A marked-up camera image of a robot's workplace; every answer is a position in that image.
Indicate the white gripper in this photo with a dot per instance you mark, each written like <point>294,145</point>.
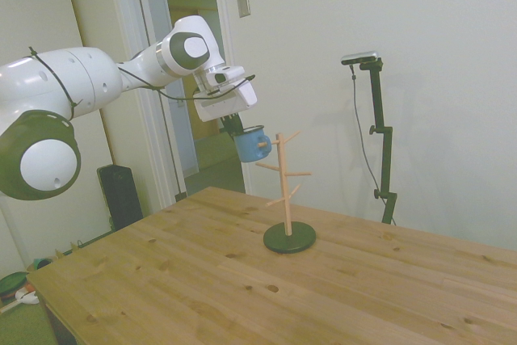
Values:
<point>226,100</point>

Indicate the blue enamel mug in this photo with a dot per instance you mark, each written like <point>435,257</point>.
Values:
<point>248,149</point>

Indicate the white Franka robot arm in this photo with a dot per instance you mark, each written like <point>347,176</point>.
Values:
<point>81,78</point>

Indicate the wooden mug tree black base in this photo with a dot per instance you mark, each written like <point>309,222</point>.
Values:
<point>282,244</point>

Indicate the wooden hallway door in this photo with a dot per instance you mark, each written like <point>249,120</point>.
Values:
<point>206,131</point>

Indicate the white open door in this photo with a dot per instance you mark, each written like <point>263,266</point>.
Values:
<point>183,139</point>

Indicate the black speaker box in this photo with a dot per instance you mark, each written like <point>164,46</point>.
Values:
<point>121,195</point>

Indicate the teal floor object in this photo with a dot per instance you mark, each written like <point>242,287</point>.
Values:
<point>41,263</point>

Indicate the white orange floor object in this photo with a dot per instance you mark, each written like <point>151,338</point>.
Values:
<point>28,297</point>

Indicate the green bowl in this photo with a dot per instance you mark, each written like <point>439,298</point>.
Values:
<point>11,283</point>

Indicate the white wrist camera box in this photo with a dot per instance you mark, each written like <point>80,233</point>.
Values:
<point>224,75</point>

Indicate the metal wall switch plate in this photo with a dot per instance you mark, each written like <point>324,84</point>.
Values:
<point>243,2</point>

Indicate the grey exterior camera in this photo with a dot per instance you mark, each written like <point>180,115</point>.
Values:
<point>360,57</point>

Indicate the black camera stand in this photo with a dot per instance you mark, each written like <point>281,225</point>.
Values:
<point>387,159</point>

